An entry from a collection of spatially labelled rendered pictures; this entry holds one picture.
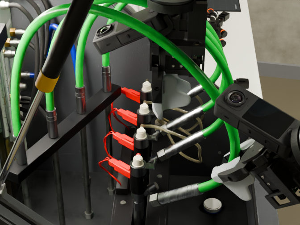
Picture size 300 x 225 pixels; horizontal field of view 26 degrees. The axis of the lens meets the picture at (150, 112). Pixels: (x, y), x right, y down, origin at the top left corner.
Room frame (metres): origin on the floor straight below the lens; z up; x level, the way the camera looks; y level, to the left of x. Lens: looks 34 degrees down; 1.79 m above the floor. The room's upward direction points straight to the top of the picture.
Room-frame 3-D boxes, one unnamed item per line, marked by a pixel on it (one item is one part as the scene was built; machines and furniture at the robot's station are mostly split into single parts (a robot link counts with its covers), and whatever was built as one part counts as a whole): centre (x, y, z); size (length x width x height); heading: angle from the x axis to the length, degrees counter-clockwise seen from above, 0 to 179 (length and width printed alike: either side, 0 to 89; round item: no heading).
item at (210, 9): (1.59, -0.17, 1.01); 0.23 x 0.11 x 0.06; 177
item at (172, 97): (0.85, -0.03, 1.25); 0.06 x 0.03 x 0.09; 87
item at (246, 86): (1.32, -0.17, 0.99); 0.12 x 0.02 x 0.02; 88
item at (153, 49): (0.86, -0.04, 1.35); 0.09 x 0.08 x 0.12; 87
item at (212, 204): (1.06, -0.14, 0.84); 0.04 x 0.04 x 0.01
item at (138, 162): (0.87, 0.02, 1.11); 0.02 x 0.02 x 0.03
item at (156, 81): (0.84, -0.01, 1.29); 0.05 x 0.02 x 0.09; 177
